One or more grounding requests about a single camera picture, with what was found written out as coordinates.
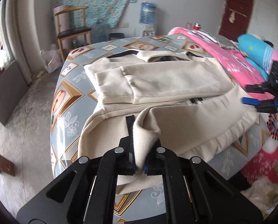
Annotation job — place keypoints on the grey sequin cushion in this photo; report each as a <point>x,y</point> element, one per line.
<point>220,39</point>

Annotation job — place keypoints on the clear empty water jug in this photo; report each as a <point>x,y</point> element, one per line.
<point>99,32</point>

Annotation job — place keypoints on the green bottle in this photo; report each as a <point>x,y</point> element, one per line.
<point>74,43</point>

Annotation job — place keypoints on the pink floral blanket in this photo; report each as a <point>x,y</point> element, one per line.
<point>230,58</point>

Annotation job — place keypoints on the pale pink paper roll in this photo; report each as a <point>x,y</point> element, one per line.
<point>62,18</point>

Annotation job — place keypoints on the teal floral wall cloth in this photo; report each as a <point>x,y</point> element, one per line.
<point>94,2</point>

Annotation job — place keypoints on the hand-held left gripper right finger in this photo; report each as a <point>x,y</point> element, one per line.
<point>153,165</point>

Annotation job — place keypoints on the round table patterned tablecloth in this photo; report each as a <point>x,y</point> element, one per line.
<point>66,112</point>

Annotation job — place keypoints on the dark grey panel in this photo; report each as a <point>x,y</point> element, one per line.
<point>8,93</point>

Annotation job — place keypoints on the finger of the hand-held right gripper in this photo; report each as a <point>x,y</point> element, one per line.
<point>266,106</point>
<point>255,88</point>

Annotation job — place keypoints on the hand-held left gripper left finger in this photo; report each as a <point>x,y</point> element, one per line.
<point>126,158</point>

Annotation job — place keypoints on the white plastic bag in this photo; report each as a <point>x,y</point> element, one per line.
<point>51,59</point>

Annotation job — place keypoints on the grey curtain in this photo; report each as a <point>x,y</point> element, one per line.
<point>24,28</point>

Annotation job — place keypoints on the blue plush pillow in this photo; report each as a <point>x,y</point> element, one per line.
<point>253,49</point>

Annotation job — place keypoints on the pale cloth on door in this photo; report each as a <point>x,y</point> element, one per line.
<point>232,17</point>

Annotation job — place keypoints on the wooden chair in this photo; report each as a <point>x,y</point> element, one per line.
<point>73,31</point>

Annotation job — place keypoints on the white fluffy rug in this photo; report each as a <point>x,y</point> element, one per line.
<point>262,198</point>

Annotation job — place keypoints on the black box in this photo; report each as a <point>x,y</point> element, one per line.
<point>116,36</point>

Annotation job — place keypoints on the blue water jug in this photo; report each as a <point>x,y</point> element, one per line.
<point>148,12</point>

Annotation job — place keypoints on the small brown cardboard box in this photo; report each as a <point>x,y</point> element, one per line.
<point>3,165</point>

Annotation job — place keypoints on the white water dispenser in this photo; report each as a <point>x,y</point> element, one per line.
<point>149,30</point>

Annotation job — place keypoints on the beige zip jacket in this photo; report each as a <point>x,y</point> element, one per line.
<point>176,79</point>

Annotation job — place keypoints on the brown door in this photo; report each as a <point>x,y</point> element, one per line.
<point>239,7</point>

